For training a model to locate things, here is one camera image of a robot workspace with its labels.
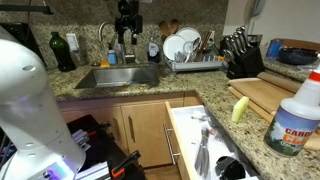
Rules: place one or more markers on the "yellow green sponge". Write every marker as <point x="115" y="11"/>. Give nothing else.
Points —
<point x="240" y="109"/>

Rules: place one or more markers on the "blue soap bottle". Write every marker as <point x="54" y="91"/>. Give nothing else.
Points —
<point x="112" y="56"/>

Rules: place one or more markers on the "large white plate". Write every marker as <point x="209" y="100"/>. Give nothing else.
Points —
<point x="173" y="45"/>

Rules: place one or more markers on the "chrome curved faucet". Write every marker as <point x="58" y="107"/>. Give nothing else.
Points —
<point x="102" y="28"/>

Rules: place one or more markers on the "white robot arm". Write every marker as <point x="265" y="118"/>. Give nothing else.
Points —
<point x="30" y="110"/>

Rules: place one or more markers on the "black cup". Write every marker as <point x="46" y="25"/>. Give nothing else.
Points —
<point x="229" y="168"/>

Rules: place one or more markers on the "orange black clamp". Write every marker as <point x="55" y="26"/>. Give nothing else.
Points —
<point x="125" y="164"/>

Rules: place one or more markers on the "metal cutlery bundle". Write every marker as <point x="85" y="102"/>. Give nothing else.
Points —
<point x="202" y="153"/>

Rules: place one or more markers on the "dark blue bowl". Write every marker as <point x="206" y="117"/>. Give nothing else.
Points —
<point x="297" y="56"/>

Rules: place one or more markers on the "wooden cabinet door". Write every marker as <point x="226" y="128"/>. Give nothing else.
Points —
<point x="146" y="133"/>

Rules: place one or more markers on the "black equipment cart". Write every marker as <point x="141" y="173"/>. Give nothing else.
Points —
<point x="100" y="150"/>

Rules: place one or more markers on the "white wall outlet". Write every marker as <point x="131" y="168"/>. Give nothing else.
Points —
<point x="72" y="42"/>

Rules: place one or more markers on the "grey dish rack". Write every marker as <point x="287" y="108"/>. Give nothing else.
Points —
<point x="196" y="65"/>

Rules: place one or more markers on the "open white kitchen drawer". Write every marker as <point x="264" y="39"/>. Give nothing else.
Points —
<point x="200" y="140"/>

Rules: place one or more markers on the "wooden spoon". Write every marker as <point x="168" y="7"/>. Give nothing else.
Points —
<point x="174" y="25"/>
<point x="164" y="28"/>

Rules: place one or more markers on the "dark green glass bottle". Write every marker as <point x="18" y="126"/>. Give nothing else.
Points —
<point x="61" y="53"/>

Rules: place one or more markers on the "black knife block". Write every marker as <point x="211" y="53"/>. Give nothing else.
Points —
<point x="246" y="65"/>

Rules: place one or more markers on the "stainless steel sink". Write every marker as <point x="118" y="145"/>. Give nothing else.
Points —
<point x="120" y="76"/>

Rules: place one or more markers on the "orange sponge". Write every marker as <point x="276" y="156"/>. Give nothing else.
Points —
<point x="105" y="64"/>

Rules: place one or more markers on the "white cleaner spray bottle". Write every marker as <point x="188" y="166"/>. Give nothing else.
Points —
<point x="295" y="123"/>

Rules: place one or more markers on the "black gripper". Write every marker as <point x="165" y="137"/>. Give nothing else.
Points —
<point x="128" y="20"/>

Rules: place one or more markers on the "wooden cutting board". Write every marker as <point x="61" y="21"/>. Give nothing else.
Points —
<point x="263" y="91"/>

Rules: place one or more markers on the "dark dish soap dispenser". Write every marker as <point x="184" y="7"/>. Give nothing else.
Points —
<point x="153" y="50"/>

